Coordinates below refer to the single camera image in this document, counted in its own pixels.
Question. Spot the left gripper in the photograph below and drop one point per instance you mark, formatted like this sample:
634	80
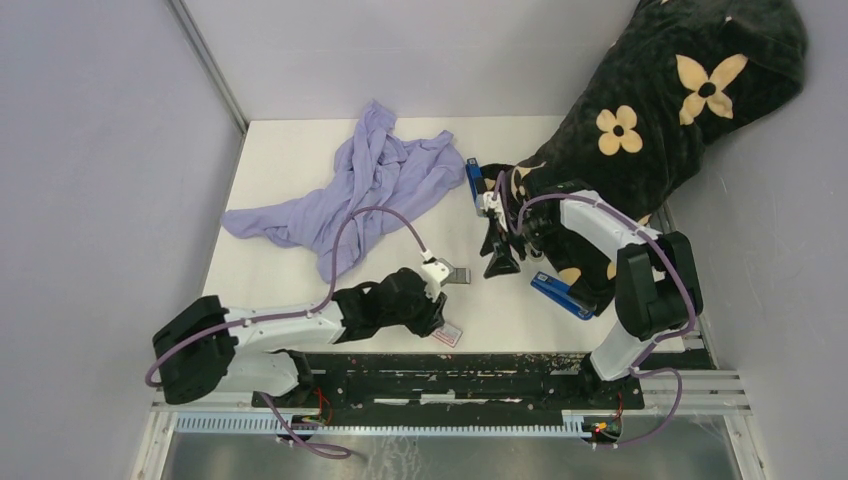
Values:
431	318

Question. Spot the blue stapler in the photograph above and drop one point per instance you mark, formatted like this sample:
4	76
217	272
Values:
559	292
477	185

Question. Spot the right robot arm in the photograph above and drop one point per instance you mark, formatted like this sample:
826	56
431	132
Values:
657	292

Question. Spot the beige and black stapler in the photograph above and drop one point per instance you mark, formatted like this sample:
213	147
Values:
534	254

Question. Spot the black floral blanket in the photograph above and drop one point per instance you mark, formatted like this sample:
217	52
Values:
680	76

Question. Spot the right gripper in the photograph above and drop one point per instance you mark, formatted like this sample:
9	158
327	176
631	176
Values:
503	262

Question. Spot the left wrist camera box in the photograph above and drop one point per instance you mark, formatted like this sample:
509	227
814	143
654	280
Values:
437	273

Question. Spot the aluminium rail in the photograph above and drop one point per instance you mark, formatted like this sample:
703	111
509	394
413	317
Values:
698	391

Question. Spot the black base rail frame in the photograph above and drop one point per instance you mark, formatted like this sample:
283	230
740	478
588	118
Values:
430	390

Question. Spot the lavender crumpled cloth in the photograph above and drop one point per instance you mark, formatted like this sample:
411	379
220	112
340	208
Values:
379	182

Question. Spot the red white staple box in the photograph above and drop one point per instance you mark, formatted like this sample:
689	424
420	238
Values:
448	334

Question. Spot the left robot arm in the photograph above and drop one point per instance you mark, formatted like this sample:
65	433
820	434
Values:
208	348

